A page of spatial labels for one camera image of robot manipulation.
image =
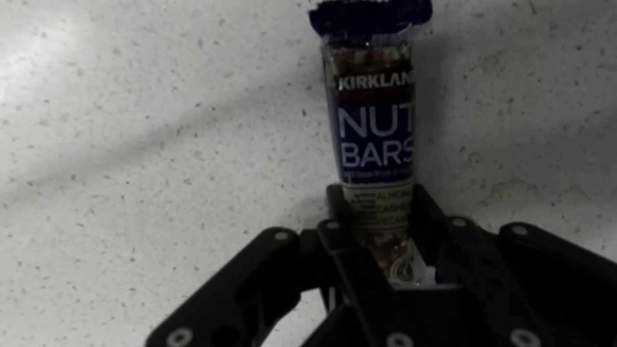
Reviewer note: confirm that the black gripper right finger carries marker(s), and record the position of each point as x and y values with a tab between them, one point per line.
514	282

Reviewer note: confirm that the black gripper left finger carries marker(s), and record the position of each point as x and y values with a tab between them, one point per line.
258	282

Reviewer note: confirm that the blue nut bar wrapper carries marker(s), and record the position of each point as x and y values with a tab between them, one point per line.
377	128

